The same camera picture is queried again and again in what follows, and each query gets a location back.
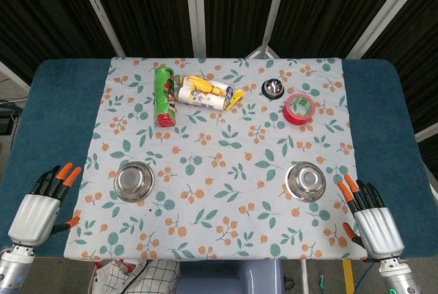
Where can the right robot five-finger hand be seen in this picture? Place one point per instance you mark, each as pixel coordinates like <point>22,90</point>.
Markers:
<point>376,229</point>

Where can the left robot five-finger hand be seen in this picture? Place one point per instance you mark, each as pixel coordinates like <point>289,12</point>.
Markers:
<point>34,215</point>

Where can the steel bowl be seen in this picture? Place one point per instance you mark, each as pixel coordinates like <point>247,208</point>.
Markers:
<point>305,181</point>
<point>134,181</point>

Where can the leaf and berry tablecloth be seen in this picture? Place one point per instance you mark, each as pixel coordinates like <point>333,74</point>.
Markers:
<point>219,184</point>

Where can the teal table cover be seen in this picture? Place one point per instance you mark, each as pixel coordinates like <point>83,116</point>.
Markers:
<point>58,113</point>

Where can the white black checked cloth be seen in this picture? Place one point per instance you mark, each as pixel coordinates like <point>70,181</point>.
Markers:
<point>154,277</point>

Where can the red tape roll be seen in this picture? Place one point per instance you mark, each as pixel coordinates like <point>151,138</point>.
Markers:
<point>294,116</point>

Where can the blue-grey robot torso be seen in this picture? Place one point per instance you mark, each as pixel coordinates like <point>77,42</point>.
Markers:
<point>229,278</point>

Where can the green chip can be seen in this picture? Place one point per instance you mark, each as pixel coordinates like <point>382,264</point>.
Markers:
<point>165,99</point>

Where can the small black round tin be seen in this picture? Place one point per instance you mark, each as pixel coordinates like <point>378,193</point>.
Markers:
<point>272,88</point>

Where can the white yellow snack bag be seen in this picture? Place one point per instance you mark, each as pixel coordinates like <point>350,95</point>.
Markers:
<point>205,94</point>

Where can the white partition post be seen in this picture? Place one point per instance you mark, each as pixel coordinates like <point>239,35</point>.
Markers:
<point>273,10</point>
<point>195,10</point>
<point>383,13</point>
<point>99,10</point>

